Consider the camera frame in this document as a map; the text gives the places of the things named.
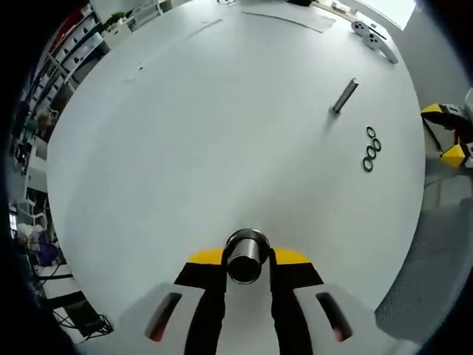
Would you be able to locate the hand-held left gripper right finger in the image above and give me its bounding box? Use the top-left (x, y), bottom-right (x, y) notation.
top-left (268, 246), bottom-right (381, 355)

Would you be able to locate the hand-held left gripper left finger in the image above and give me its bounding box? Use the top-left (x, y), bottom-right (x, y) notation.
top-left (112, 246), bottom-right (227, 355)

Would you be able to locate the large threaded steel stud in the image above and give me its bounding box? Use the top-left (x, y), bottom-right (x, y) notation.
top-left (224, 228), bottom-right (270, 286)

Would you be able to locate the small threaded steel stud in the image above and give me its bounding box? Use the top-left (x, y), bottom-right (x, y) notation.
top-left (329, 77), bottom-right (359, 118)

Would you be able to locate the white game controller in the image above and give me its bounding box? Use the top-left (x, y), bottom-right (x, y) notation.
top-left (350, 19), bottom-right (401, 65)

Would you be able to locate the grey mesh office chair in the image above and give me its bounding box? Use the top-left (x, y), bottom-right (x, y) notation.
top-left (374, 197), bottom-right (473, 343)

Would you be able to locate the shelf with white bins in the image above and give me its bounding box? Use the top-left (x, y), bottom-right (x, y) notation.
top-left (20, 0), bottom-right (112, 132)

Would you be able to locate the small green potted plant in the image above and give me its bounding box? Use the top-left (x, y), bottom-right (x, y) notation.
top-left (105, 10), bottom-right (129, 27)

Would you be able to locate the bundle of black cables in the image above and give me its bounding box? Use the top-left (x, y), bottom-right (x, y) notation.
top-left (51, 305), bottom-right (114, 339)

